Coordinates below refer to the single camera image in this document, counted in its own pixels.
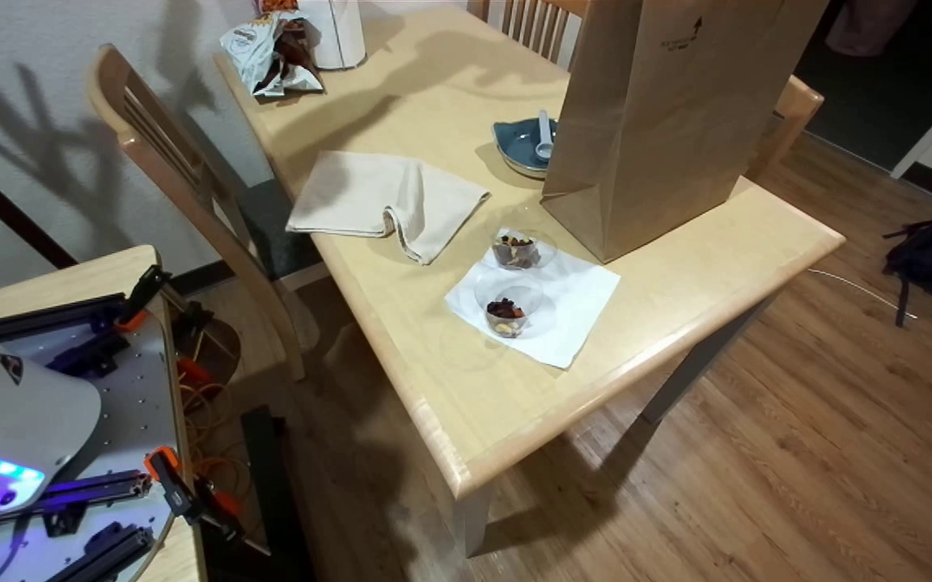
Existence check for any brown paper shopping bag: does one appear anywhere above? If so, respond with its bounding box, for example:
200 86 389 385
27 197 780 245
541 0 831 269

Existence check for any black floor bag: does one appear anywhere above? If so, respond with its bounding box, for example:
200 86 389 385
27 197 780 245
881 200 932 330

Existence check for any chocolate cupcake in clear cup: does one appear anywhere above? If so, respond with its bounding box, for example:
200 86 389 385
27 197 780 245
487 223 544 273
482 292 534 341

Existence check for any white paper napkin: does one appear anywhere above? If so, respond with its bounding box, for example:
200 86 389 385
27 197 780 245
440 226 625 370

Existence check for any beige folded cloth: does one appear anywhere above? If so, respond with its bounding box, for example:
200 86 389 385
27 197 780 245
281 149 493 269

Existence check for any blue ceramic bowl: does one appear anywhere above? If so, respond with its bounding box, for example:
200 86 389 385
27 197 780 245
487 108 566 184

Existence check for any white spoon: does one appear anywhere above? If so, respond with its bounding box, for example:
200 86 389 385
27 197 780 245
530 105 561 167

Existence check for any white container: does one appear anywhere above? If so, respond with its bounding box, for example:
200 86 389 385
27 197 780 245
287 0 371 74

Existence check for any black orange clamp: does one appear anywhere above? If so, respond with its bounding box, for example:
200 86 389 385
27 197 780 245
141 444 247 532
108 262 181 339

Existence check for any wooden chair with grey seat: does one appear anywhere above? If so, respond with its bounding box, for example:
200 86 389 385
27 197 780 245
87 40 330 385

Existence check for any robot mounting stand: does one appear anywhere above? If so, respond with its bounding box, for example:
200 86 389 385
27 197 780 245
0 242 208 582

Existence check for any dark metal mounting bracket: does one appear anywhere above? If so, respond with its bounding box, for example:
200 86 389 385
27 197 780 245
48 519 155 582
37 464 155 541
0 292 128 380

